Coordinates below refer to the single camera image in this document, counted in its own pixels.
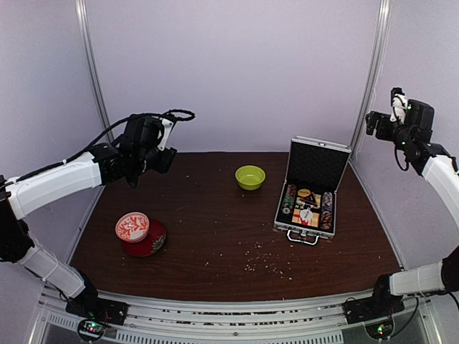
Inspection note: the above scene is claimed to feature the black red triangle card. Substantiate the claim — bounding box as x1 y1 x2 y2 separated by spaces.
299 193 318 207

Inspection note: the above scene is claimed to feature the yellow round button chip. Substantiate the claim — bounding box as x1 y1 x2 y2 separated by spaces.
298 188 311 197

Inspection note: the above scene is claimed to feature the aluminium poker chip case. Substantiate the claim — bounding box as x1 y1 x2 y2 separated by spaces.
273 135 351 246

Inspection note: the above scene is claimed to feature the white dealer button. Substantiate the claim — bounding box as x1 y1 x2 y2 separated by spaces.
300 209 314 222

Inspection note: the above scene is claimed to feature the red banded card deck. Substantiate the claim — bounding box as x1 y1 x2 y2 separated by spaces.
292 209 320 228

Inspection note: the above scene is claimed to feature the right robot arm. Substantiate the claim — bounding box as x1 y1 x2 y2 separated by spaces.
365 92 458 317

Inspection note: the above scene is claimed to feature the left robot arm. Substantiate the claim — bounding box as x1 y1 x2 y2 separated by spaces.
1 110 179 318

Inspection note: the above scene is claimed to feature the green plastic bowl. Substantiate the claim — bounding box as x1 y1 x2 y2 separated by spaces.
235 165 266 191

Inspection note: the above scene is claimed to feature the mixed chip stack in case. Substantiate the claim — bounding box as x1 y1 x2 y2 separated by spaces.
319 192 335 231

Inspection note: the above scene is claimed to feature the green chip stack in case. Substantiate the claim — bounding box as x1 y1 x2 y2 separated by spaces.
281 184 297 214

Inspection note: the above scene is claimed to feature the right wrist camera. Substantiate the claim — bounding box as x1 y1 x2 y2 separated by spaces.
390 87 408 124

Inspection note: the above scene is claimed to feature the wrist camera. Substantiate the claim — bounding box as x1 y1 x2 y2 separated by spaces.
390 87 408 124
157 118 176 151

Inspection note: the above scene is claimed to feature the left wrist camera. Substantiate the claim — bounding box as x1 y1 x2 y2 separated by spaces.
157 118 176 151

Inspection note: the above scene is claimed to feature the right aluminium frame post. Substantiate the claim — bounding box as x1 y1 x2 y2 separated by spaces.
351 0 392 161

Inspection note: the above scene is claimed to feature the aluminium frame post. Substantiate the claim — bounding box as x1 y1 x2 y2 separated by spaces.
351 0 392 161
75 0 110 129

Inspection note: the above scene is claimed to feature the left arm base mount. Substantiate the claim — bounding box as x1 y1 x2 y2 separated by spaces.
65 298 128 325

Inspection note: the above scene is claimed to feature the left aluminium frame post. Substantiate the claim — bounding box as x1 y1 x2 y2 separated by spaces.
75 0 110 129

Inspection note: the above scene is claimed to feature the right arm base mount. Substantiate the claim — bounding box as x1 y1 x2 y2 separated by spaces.
343 297 404 325

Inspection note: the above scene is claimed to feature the aluminium front rail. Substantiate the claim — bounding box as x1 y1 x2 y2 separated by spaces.
30 282 437 344

